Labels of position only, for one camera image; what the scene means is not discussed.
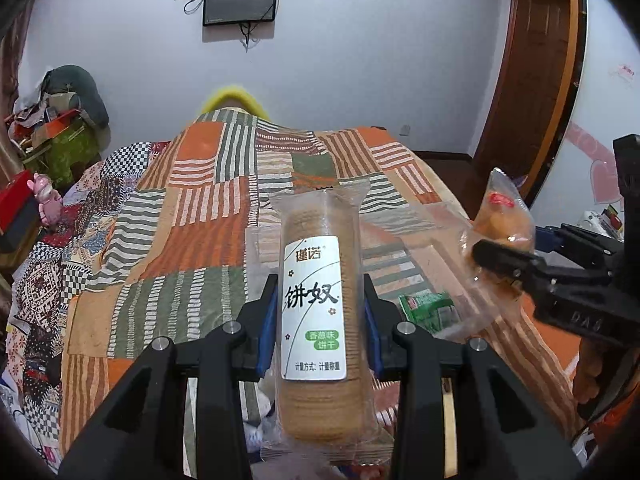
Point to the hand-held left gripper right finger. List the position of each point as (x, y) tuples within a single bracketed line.
[(370, 332)]

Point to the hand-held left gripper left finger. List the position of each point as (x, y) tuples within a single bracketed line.
[(267, 332)]

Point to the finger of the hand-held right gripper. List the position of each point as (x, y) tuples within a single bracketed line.
[(510, 262), (555, 239)]

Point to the clear bread packet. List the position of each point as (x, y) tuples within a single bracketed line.
[(500, 215)]

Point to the biscuit packet with white label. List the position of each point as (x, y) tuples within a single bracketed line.
[(312, 310)]

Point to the clear plastic box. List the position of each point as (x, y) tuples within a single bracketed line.
[(442, 260)]

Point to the person's right hand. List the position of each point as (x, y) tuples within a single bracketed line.
[(587, 370)]

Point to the green snack packet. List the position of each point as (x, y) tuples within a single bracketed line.
[(425, 310)]

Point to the orange striped patchwork blanket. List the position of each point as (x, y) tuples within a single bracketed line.
[(200, 240)]

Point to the wardrobe with heart print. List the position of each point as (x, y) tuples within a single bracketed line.
[(600, 110)]

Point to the brown wooden door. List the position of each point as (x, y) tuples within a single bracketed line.
[(535, 60)]

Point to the red and white sticker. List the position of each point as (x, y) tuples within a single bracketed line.
[(627, 71)]

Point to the checkered patchwork quilt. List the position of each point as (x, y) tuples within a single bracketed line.
[(55, 280)]

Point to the yellow cushion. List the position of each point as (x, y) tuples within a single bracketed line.
[(235, 100)]

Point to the pink toy figure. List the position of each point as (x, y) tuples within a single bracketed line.
[(46, 200)]

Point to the dark grey box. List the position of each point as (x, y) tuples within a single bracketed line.
[(20, 235)]

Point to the green bag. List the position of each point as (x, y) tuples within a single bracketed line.
[(60, 160)]

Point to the red box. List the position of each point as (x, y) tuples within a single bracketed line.
[(17, 197)]

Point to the orange cardboard box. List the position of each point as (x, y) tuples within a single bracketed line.
[(60, 125)]

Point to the striped brown curtain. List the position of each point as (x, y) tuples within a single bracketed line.
[(12, 85)]

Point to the small black wall monitor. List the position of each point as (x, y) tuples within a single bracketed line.
[(240, 2)]

